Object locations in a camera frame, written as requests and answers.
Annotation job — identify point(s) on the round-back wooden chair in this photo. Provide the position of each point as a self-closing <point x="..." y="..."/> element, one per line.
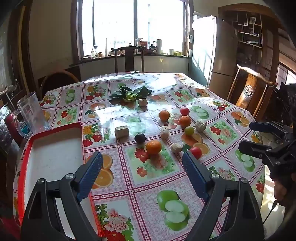
<point x="59" y="72"/>

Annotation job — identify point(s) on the white wall shelf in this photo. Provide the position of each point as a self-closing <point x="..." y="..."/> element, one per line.
<point x="252" y="34"/>

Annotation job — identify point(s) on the dark purple plum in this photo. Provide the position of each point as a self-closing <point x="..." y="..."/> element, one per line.
<point x="140" y="138"/>

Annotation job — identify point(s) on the red box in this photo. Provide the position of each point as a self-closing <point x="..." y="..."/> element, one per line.
<point x="144" y="43"/>

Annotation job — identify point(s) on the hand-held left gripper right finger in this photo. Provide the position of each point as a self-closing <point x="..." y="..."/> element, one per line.
<point x="194" y="176"/>

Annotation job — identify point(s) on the carved brown wooden chair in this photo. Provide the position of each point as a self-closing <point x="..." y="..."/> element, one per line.
<point x="248" y="90"/>

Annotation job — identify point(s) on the beige refrigerator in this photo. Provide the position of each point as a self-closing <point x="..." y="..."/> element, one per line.
<point x="225" y="58"/>

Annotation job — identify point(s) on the clear plastic pitcher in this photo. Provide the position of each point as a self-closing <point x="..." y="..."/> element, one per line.
<point x="32" y="111"/>

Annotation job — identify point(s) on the floral printed plastic tablecloth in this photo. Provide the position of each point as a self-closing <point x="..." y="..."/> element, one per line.
<point x="138" y="192"/>

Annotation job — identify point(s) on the person's right hand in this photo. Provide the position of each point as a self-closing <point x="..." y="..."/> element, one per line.
<point x="282" y="192"/>

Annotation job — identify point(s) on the small tan tofu cube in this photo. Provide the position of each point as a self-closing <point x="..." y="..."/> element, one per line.
<point x="142" y="102"/>

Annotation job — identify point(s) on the large tan tofu block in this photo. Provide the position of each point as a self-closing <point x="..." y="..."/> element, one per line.
<point x="121" y="132"/>

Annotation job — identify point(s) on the red tomato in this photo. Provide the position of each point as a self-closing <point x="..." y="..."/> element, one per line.
<point x="184" y="111"/>
<point x="196" y="151"/>

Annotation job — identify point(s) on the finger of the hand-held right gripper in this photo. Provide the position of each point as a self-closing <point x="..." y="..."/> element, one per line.
<point x="254" y="149"/>
<point x="266" y="127"/>

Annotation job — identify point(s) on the white spray bottle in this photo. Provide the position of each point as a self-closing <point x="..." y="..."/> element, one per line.
<point x="138" y="45"/>

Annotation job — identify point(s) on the wooden glass-door cabinet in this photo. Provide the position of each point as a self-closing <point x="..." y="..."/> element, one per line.
<point x="13" y="58"/>

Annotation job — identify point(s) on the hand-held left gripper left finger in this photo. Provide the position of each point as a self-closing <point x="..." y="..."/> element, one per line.
<point x="92" y="176"/>

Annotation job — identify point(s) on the green lime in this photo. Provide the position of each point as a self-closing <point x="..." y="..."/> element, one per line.
<point x="189" y="131"/>

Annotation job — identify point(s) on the white thermos jug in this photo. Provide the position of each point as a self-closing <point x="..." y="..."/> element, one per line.
<point x="159" y="46"/>

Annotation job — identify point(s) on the dark kettle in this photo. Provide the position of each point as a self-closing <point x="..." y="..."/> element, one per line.
<point x="152" y="48"/>

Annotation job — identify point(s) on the red chair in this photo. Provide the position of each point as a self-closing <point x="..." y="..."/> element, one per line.
<point x="10" y="125"/>

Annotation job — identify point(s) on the small picture frame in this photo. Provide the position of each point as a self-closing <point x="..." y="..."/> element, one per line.
<point x="252" y="20"/>

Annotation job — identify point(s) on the red tray with white inside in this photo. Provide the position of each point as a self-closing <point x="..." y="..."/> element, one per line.
<point x="53" y="157"/>

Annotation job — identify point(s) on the leafy green vegetable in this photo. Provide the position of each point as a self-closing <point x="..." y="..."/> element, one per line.
<point x="120" y="93"/>

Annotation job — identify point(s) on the dark wooden chair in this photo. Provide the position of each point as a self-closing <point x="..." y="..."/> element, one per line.
<point x="129" y="58"/>

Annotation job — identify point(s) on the window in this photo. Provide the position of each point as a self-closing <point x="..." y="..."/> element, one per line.
<point x="111" y="20"/>

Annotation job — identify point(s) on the orange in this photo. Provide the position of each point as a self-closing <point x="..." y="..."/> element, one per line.
<point x="164" y="115"/>
<point x="185" y="121"/>
<point x="153" y="147"/>

